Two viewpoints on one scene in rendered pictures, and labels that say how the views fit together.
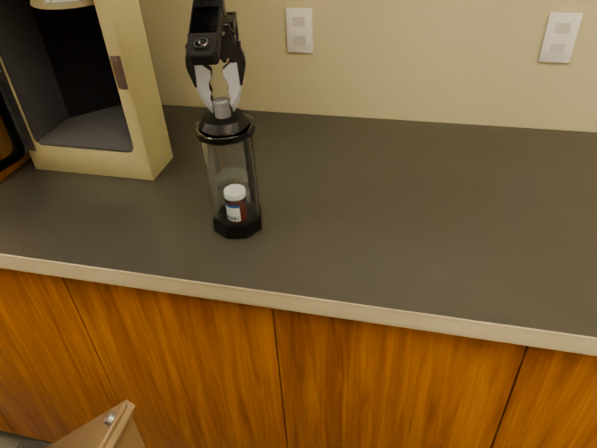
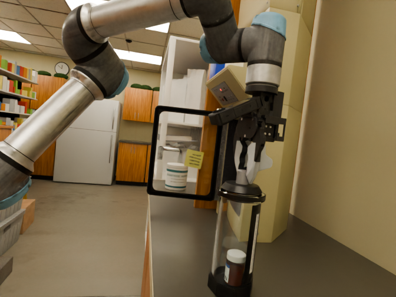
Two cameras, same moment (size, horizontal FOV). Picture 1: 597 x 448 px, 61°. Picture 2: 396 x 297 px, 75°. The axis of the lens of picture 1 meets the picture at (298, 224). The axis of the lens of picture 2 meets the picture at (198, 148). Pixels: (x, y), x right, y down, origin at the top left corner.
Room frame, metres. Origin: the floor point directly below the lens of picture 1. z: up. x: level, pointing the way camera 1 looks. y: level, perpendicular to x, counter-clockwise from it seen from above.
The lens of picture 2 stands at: (0.47, -0.34, 1.28)
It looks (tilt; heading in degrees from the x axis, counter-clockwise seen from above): 3 degrees down; 63
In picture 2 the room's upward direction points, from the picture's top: 6 degrees clockwise
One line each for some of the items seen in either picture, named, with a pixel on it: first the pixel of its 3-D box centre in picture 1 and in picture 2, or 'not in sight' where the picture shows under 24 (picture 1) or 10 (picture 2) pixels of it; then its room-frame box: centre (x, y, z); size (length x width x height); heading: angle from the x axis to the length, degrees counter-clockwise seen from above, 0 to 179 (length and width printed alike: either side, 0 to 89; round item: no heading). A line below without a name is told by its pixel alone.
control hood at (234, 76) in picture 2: not in sight; (227, 90); (1.00, 0.50, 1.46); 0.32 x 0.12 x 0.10; 75
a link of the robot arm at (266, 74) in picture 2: not in sight; (261, 79); (0.85, 0.12, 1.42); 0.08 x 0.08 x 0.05
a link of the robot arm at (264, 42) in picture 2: not in sight; (265, 43); (0.85, 0.12, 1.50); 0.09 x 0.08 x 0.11; 123
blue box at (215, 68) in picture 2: not in sight; (224, 69); (1.02, 0.58, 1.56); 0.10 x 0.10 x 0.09; 75
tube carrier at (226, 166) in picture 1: (232, 175); (236, 237); (0.83, 0.12, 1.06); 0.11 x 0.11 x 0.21
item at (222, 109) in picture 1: (223, 116); (241, 184); (0.83, 0.12, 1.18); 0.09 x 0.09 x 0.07
